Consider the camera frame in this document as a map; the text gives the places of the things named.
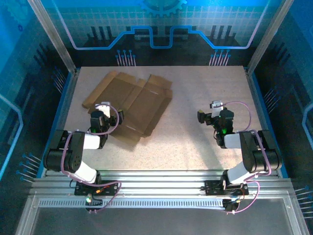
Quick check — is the brown cardboard paper box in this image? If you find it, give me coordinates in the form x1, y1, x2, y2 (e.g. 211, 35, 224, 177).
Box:
82, 70, 174, 148

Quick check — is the slotted grey cable duct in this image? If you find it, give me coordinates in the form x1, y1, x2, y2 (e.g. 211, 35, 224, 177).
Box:
38, 199, 226, 209

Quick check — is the blue table edge strip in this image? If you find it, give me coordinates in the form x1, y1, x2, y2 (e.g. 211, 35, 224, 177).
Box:
248, 70, 288, 178
36, 70, 74, 178

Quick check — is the aluminium rail frame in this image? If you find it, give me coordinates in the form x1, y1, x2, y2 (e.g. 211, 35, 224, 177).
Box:
14, 169, 309, 235

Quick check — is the aluminium corner post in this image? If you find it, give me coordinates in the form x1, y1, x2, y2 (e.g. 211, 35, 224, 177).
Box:
26, 0, 81, 74
245, 0, 296, 74

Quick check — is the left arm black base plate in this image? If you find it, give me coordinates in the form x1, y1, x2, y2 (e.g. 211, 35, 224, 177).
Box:
74, 180, 120, 197

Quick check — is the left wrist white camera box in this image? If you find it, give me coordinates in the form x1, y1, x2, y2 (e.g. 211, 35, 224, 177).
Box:
94, 101, 112, 118

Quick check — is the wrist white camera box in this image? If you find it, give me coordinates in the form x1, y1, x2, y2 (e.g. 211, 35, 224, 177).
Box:
94, 101, 112, 118
209, 100, 224, 118

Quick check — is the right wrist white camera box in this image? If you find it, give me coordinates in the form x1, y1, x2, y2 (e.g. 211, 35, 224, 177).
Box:
209, 100, 224, 118

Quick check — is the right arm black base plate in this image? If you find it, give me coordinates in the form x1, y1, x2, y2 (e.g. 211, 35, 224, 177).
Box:
204, 179, 249, 196

